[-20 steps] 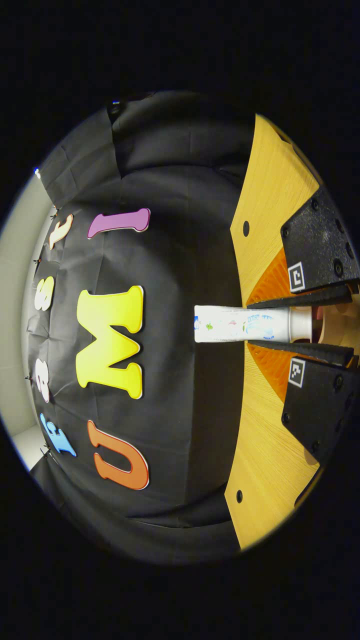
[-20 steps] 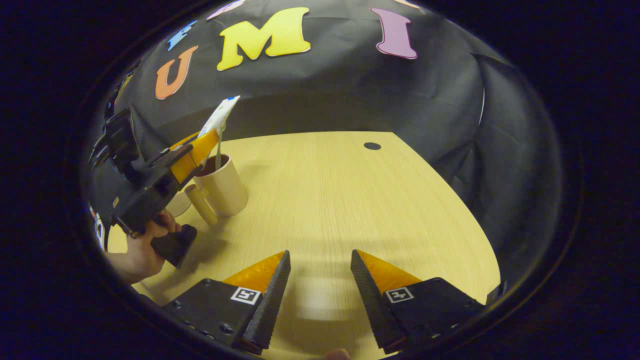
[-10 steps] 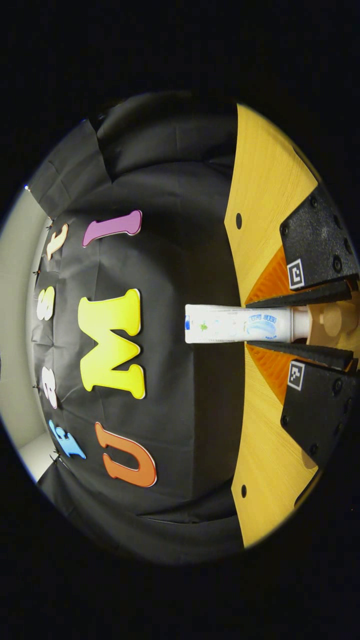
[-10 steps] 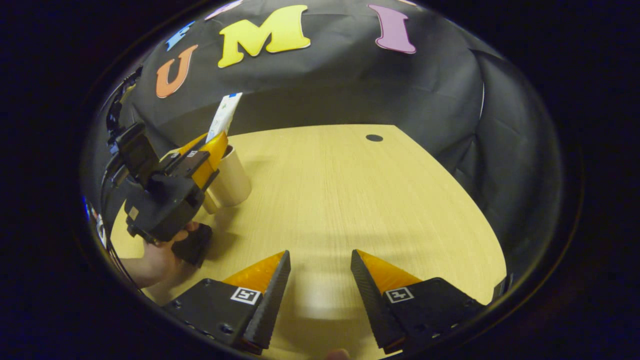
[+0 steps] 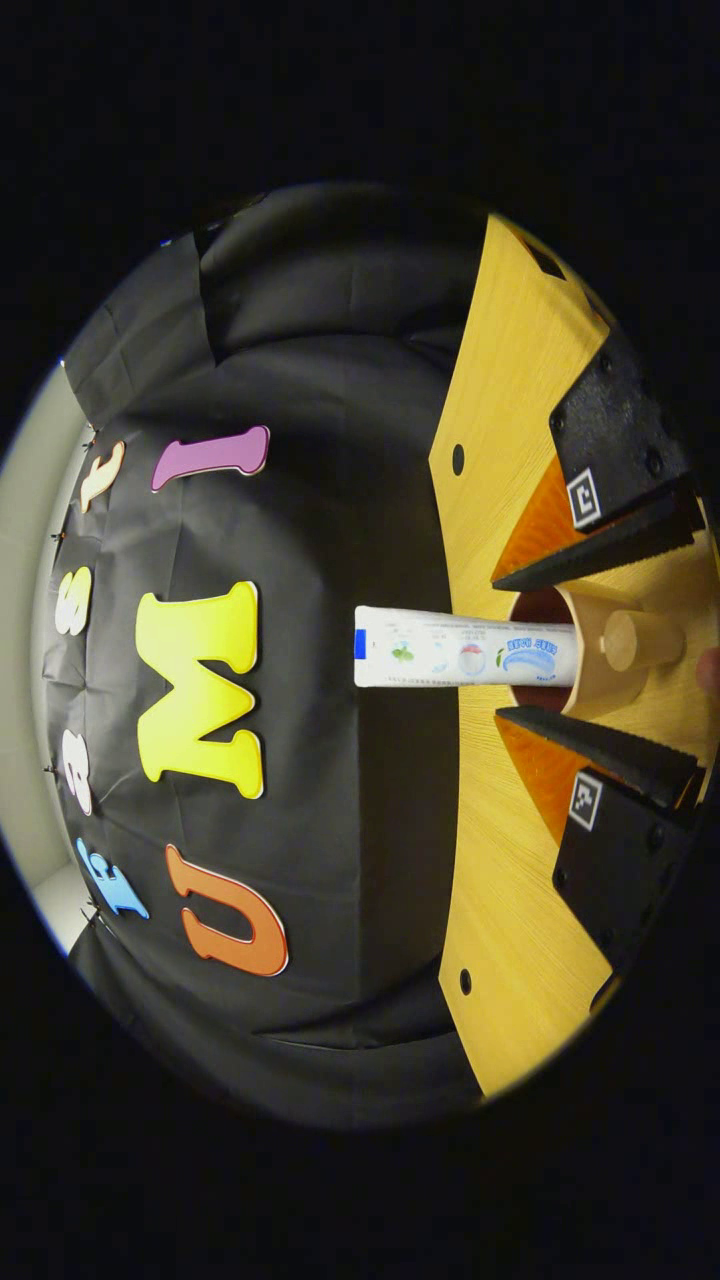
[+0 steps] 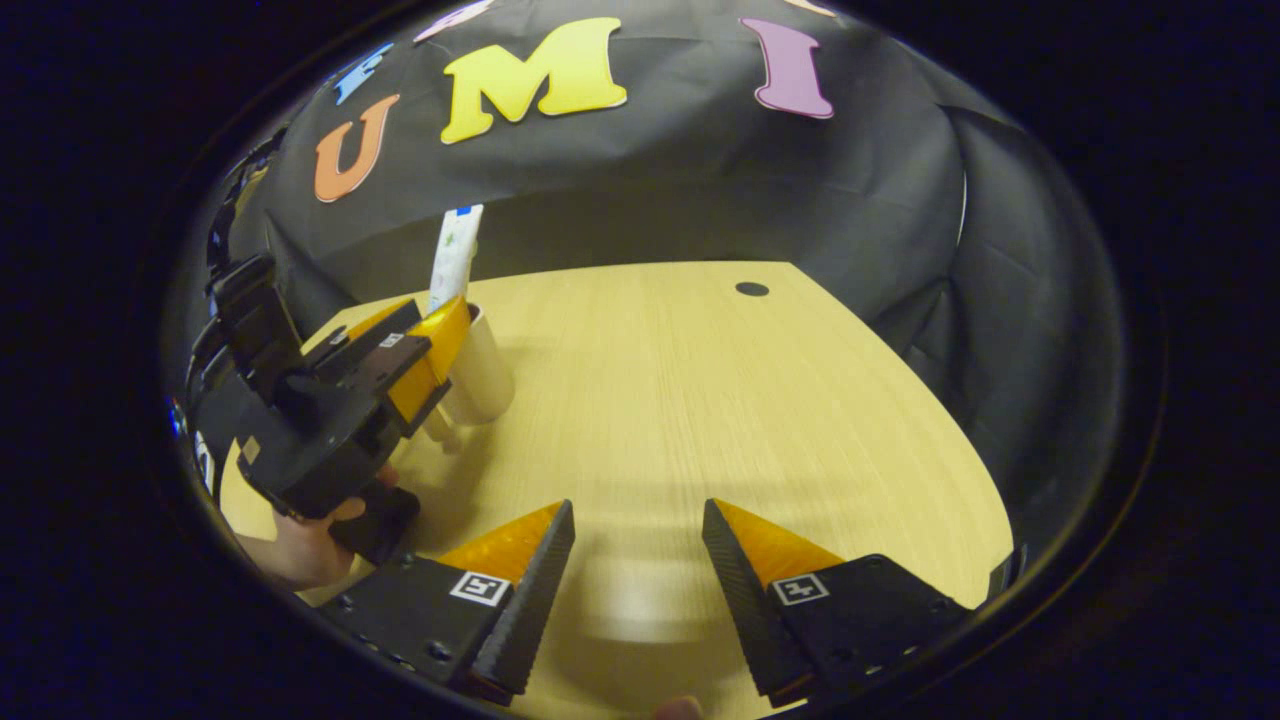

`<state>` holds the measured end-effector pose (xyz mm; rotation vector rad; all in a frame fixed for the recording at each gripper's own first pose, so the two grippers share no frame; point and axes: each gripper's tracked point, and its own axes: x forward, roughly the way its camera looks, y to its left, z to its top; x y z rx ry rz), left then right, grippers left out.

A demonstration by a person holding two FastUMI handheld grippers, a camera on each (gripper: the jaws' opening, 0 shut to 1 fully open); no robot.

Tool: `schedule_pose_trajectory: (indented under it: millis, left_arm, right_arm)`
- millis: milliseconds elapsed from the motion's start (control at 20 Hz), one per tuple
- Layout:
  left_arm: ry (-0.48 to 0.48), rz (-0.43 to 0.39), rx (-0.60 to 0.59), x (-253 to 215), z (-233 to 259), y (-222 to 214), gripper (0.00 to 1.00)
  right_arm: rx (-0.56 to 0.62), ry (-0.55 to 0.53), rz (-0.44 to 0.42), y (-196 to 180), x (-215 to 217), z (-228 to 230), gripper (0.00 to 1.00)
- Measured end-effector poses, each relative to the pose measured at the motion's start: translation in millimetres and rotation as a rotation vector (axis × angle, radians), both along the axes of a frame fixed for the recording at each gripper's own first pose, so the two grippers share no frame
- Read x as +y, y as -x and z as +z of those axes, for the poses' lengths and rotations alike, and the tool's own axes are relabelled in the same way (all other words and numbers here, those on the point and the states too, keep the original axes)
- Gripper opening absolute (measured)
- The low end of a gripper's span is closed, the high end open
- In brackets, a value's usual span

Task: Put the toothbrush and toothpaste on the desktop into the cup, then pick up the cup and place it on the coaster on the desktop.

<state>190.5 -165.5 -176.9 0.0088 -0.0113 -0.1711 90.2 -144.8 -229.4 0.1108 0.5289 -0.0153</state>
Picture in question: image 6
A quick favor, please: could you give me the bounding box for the beige cup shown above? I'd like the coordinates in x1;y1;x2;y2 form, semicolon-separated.
425;303;517;453

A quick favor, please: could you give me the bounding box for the wooden desktop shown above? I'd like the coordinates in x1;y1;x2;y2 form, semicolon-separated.
218;260;1016;720

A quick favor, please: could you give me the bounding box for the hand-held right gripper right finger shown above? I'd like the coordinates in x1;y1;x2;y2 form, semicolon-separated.
701;498;973;709

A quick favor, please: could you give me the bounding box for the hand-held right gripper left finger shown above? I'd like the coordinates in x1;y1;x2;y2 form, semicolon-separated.
318;499;578;706

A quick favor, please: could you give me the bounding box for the white toothpaste tube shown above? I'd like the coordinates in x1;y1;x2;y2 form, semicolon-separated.
428;204;485;314

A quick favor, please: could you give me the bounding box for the black backdrop cloth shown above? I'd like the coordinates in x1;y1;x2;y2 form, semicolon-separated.
205;0;1126;561

